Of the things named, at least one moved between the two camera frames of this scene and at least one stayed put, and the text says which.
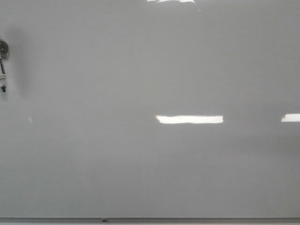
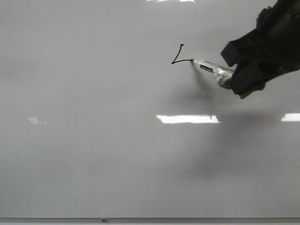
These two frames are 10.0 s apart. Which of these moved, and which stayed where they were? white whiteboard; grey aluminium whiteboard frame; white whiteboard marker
Moved: white whiteboard marker
Stayed: grey aluminium whiteboard frame; white whiteboard
